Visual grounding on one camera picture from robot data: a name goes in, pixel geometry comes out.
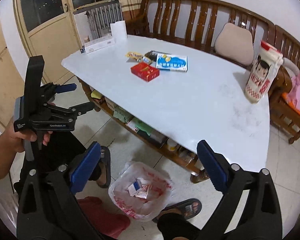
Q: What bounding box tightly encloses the beige back cushion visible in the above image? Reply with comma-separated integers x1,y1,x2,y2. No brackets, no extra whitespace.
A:
214,23,254,66

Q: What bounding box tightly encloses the white red plastic trash bag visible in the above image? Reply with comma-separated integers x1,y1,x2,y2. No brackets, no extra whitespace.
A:
108,161,174,222

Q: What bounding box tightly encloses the person's left hand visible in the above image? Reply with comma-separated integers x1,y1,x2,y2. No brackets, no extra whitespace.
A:
0,116,38,155

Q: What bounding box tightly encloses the white and blue medicine box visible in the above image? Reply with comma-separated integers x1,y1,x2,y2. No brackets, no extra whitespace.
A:
128,178,151,197

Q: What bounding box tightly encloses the white plastic jar yellow label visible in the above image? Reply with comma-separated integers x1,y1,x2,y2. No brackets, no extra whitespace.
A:
167,138,179,152

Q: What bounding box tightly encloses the red cigarette pack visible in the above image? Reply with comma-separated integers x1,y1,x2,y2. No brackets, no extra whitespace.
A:
130,62,160,82

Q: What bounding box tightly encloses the grey neck pillow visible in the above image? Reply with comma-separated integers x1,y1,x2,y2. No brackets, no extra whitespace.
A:
282,57,300,78

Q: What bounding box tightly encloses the wooden coffee table frame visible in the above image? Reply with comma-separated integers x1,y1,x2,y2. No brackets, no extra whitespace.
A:
78,79,209,184

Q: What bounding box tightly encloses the yellow snack wrapper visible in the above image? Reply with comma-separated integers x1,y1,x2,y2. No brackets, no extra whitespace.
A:
126,51,153,64

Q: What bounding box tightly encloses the long wooden bench sofa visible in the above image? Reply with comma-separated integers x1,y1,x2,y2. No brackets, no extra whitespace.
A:
126,0,275,55

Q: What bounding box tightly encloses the gold red poker card box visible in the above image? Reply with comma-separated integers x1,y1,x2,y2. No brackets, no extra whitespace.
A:
134,184,151,199

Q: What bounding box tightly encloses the green wet wipes pack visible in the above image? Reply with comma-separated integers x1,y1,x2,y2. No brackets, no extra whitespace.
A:
113,106,134,124

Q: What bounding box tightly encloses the wooden armchair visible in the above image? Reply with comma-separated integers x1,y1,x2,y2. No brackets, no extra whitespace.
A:
268,24,300,144

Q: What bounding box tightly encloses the cream balcony door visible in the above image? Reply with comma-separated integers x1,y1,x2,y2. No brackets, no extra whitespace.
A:
13,0,117,84

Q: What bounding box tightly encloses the red stool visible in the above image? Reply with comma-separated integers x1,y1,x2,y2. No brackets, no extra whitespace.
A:
77,197,130,239

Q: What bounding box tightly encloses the long white product box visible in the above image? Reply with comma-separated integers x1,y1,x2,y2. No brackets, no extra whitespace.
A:
80,34,115,54

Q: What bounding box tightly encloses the dark grey crystal-bullet box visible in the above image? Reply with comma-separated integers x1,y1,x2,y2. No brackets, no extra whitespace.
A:
145,50,163,62

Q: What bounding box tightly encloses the white paper roll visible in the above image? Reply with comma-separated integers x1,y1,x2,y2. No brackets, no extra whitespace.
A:
110,21,127,43

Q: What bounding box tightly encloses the blue cartoon medicine box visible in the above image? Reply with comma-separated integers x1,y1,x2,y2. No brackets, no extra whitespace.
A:
155,53,188,72

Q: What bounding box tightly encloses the right black sandal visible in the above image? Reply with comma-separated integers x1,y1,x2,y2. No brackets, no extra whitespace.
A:
152,198,202,223

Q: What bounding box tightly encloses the grey cast iron radiator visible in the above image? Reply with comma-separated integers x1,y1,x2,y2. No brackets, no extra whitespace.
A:
85,1,123,40

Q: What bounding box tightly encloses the person's left forearm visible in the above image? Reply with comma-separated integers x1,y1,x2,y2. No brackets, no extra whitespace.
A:
0,138,17,180

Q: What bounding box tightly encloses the Nezha popcorn bucket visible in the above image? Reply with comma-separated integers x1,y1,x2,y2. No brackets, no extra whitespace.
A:
244,41,283,103

